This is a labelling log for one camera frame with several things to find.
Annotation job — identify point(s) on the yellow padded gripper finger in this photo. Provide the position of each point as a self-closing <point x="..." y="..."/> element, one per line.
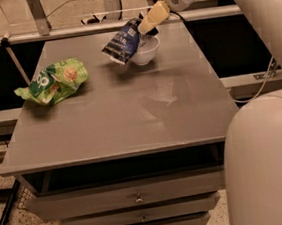
<point x="159" y="13"/>

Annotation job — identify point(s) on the blue chip bag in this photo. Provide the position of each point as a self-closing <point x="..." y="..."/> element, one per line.
<point x="124" y="44"/>

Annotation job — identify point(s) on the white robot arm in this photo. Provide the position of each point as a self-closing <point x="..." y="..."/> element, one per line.
<point x="253" y="149"/>

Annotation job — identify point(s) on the white bowl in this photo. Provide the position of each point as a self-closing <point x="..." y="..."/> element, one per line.
<point x="146" y="51"/>

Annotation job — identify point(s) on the green chip bag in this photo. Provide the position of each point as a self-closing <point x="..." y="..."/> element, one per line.
<point x="55" y="82"/>

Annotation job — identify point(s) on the grey drawer cabinet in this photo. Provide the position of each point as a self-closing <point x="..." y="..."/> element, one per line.
<point x="135" y="146"/>

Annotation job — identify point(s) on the black floor stand bar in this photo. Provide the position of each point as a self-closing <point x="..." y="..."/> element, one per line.
<point x="8" y="196"/>

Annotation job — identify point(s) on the metal frame rail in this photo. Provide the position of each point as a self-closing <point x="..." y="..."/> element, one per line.
<point x="111" y="26"/>

